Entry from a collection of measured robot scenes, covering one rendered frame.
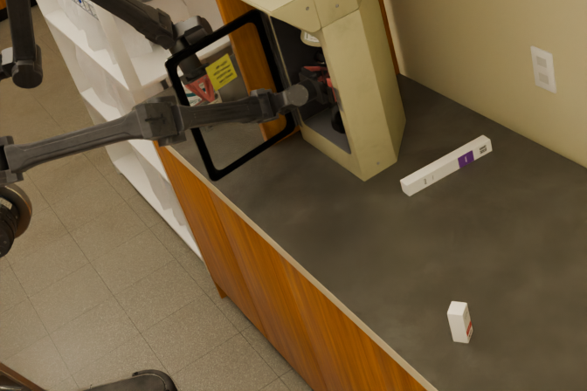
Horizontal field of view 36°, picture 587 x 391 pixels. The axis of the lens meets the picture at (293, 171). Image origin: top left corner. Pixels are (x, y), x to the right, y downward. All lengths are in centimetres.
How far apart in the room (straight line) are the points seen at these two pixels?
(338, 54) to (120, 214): 235
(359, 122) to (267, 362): 129
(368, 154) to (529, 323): 69
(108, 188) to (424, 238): 267
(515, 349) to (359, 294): 40
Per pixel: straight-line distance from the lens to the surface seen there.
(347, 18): 222
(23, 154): 205
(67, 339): 386
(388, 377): 223
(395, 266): 215
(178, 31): 243
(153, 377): 316
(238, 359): 342
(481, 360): 191
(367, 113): 235
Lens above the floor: 237
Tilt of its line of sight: 34 degrees down
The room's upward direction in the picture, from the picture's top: 18 degrees counter-clockwise
